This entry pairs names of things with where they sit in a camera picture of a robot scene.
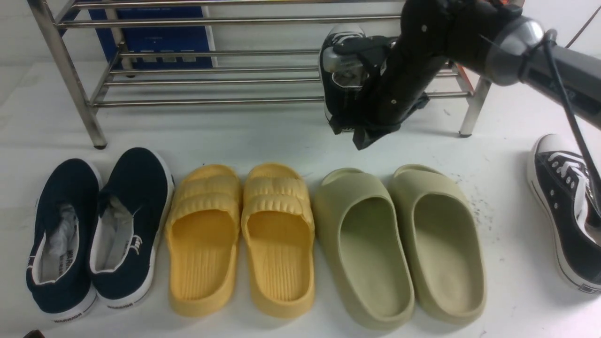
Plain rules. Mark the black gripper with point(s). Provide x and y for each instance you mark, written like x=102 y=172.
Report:
x=416 y=58

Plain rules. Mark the black canvas sneaker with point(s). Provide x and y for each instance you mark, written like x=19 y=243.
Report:
x=559 y=179
x=341 y=85

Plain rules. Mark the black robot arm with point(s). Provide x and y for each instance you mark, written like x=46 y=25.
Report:
x=497 y=42

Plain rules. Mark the blue box behind rack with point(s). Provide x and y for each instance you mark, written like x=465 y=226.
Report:
x=169 y=39

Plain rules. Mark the navy slip-on shoe, inner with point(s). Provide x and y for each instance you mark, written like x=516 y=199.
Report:
x=132 y=209

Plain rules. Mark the navy slip-on shoe, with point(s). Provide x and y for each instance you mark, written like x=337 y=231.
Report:
x=132 y=209
x=56 y=273

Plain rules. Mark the stainless steel shoe rack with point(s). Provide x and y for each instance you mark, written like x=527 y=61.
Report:
x=126 y=64

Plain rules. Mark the navy slip-on shoe, outer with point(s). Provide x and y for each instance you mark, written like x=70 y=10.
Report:
x=56 y=273

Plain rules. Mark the olive green slide, right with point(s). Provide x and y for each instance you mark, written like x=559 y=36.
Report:
x=441 y=243

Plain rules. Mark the olive green slide, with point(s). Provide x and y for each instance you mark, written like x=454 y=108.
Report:
x=441 y=243
x=357 y=228

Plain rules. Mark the olive green slide, left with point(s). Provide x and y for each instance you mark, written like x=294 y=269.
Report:
x=357 y=228

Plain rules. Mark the yellow ribbed slide, right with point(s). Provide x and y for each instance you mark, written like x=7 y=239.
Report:
x=278 y=228

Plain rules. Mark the yellow ribbed slide, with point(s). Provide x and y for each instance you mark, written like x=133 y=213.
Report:
x=202 y=233
x=278 y=228

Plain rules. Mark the yellow ribbed slide, left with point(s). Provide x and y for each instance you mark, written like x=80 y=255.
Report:
x=202 y=233

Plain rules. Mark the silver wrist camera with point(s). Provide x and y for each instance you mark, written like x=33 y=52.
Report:
x=372 y=51

